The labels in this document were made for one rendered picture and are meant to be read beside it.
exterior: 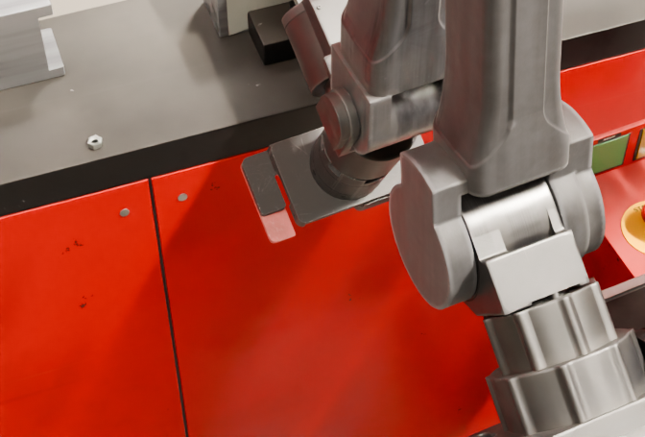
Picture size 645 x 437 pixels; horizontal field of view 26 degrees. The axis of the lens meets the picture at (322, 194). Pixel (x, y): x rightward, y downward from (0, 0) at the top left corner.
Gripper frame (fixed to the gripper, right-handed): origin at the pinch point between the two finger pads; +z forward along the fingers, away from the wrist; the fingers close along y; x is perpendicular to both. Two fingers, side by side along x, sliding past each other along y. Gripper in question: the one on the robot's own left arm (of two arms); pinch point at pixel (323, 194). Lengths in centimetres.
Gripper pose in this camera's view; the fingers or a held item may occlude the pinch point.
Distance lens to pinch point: 113.6
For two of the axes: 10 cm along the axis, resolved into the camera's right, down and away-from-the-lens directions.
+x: 3.7, 9.1, -1.7
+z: -1.9, 2.6, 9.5
